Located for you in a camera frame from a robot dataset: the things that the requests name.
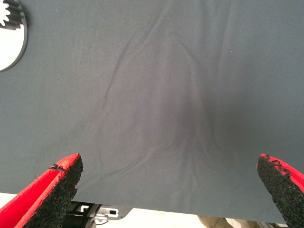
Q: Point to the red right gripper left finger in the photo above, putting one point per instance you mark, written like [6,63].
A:
[42,204]

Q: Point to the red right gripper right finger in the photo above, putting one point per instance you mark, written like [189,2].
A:
[285,194]

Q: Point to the small steel gear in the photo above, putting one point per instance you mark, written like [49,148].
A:
[14,16]

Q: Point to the dark grey table cloth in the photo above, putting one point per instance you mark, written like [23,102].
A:
[152,95]

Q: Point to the round metal plate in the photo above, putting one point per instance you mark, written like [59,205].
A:
[12,47]

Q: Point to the black frame with white marks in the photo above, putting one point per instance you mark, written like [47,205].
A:
[80,218]

